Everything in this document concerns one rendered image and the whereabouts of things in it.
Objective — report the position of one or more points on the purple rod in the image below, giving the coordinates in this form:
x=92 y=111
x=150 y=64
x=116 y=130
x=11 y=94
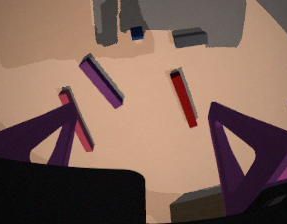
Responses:
x=101 y=83

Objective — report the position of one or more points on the small blue block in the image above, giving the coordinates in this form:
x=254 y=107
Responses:
x=137 y=33

